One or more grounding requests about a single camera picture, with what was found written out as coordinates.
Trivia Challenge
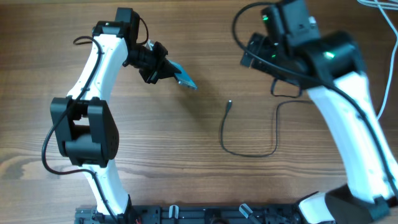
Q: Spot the white power strip cord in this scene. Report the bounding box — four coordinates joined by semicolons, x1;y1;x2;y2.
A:
356;0;398;121

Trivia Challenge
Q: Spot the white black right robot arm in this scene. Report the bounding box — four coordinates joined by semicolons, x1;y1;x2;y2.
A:
241;1;397;223

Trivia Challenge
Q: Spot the black charging cable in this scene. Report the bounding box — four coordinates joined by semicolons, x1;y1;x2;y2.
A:
220;77;313;158

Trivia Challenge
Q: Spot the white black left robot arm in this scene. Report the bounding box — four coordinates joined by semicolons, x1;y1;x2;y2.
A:
48;7;197;223

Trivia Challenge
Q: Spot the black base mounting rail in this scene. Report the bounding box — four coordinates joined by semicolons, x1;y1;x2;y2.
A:
75;203;304;224

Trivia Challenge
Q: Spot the blue screen smartphone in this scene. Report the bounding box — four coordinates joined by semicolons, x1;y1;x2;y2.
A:
170;60;198;90

